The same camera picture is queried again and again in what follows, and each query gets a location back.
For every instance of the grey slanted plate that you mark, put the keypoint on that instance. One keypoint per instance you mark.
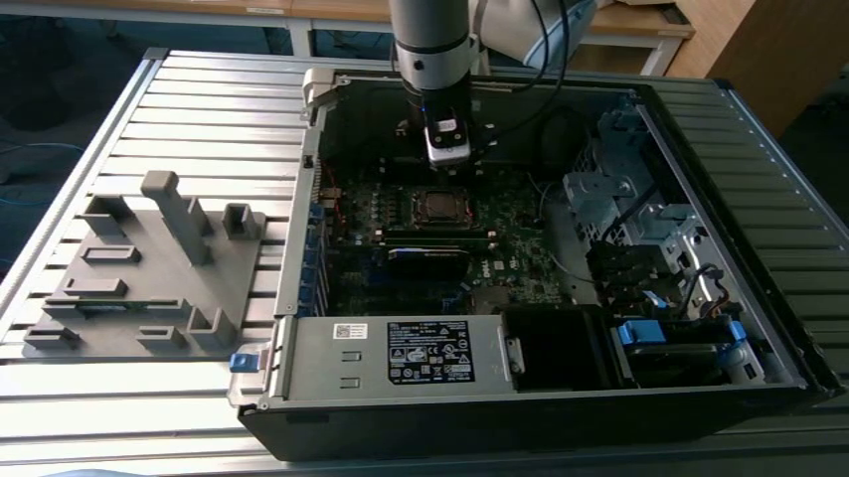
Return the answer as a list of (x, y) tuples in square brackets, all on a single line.
[(570, 248)]

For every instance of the small chipset heatsink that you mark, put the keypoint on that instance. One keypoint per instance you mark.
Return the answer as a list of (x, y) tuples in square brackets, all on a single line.
[(490, 296)]

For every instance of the hard disk in blue carrier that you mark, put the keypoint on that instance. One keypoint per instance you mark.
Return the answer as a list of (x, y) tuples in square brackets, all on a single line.
[(639, 332)]

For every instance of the wooden desk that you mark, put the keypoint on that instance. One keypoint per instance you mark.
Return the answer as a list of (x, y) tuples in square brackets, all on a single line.
[(199, 6)]

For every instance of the green RAM stick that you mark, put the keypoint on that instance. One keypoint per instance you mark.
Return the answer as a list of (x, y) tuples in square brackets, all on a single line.
[(105, 309)]

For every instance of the black PC case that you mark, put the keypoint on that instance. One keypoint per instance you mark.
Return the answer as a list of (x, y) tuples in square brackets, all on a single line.
[(464, 432)]

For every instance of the grey parts rack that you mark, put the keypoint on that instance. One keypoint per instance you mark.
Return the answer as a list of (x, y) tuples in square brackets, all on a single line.
[(165, 278)]

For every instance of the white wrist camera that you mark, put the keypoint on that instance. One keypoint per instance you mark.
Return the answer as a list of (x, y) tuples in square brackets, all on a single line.
[(447, 154)]

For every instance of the CPU socket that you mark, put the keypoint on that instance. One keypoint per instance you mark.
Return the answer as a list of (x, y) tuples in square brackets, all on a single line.
[(415, 226)]

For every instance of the green motherboard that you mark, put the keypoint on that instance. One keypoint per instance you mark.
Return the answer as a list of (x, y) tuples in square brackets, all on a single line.
[(523, 258)]

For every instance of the blue case latch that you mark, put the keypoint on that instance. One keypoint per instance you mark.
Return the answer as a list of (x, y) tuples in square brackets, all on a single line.
[(242, 363)]

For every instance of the grey power supply unit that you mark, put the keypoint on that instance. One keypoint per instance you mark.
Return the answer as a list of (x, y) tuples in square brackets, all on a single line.
[(318, 367)]

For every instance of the black graphics card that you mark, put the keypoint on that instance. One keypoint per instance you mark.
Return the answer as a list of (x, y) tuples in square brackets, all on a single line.
[(427, 268)]

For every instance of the silver metal drive cage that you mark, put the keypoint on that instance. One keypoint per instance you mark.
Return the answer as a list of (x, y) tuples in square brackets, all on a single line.
[(590, 189)]

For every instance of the wooden cabinet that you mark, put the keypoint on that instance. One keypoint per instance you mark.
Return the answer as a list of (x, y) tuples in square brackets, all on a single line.
[(762, 49)]

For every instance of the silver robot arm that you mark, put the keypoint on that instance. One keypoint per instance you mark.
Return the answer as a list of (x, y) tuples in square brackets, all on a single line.
[(431, 54)]

